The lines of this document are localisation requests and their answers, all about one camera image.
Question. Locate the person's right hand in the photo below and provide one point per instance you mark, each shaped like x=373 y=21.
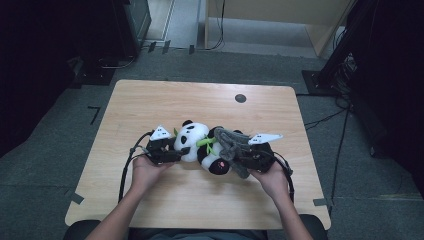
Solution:
x=273 y=181

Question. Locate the beige wooden desk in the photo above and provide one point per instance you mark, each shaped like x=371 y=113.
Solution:
x=266 y=6

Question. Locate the grey tape strip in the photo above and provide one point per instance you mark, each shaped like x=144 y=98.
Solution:
x=321 y=202
x=76 y=198

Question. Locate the black metal stand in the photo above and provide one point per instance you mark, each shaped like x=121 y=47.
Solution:
x=333 y=60

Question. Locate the black floor base plate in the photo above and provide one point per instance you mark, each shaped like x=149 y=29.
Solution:
x=96 y=77

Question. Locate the person's left hand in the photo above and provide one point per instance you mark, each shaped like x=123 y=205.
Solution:
x=146 y=173

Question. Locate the person's clothing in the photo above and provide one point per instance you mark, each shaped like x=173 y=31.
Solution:
x=200 y=236

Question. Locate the dark curtain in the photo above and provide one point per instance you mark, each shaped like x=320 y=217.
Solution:
x=393 y=83
x=40 y=66

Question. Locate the dark tape piece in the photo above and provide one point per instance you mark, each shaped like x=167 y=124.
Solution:
x=191 y=49
x=151 y=46
x=166 y=46

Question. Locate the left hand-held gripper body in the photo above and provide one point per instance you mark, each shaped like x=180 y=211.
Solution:
x=158 y=148

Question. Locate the black tape corner mark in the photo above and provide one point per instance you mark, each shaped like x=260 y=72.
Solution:
x=96 y=111

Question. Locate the black cabinet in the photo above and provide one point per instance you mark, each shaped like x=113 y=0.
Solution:
x=133 y=26

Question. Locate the grey fuzzy scarf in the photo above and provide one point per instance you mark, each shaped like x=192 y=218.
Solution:
x=231 y=141

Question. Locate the panda plush toy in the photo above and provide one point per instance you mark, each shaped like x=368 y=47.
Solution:
x=191 y=140

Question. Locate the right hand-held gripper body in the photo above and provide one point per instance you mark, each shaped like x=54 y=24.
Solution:
x=261 y=156

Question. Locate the round dark table grommet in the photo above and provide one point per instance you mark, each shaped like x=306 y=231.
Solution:
x=240 y=98

